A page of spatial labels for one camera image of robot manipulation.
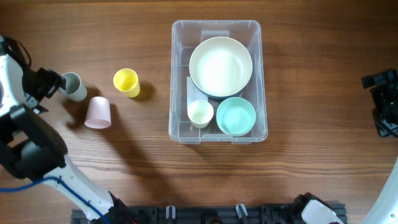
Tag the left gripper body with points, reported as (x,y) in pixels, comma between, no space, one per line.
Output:
(40,83)

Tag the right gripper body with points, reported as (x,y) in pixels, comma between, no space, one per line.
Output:
(386,99)

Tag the grey cup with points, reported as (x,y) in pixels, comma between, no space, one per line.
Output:
(75,89)

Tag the pink cup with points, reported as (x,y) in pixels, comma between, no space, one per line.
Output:
(98,115)

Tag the yellow cup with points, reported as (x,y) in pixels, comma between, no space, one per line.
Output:
(127,82)

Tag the dark blue bowl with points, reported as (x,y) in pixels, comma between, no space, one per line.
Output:
(239,93)

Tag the green small bowl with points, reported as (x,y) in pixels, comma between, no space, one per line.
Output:
(235,116)

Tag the cream large bowl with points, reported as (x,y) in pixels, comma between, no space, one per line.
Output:
(221,66)

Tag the pale green cup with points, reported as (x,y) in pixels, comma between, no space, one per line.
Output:
(200,113)

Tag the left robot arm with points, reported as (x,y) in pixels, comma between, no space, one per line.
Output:
(32,149)

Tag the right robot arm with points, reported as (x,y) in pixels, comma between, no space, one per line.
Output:
(309,209)

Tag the white label in container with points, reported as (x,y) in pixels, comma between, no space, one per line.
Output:
(193,93)

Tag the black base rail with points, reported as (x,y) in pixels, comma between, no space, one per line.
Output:
(264,214)

